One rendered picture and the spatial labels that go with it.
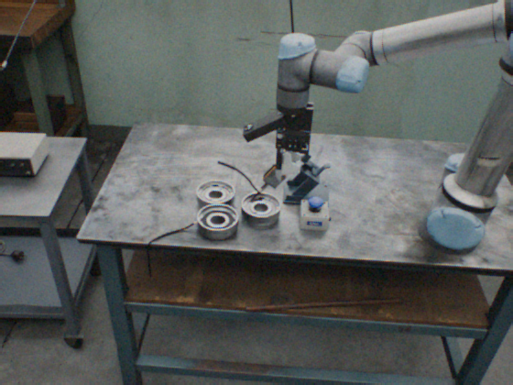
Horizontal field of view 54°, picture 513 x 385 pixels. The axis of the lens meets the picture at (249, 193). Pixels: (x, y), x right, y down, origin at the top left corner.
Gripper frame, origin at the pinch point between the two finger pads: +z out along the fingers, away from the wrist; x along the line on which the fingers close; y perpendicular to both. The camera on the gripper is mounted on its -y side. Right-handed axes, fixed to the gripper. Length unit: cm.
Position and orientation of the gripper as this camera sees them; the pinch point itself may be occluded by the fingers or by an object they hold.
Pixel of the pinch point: (277, 173)
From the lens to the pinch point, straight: 129.8
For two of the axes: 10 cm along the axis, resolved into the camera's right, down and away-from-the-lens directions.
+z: -0.3, 8.0, 6.0
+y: 9.9, 0.9, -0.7
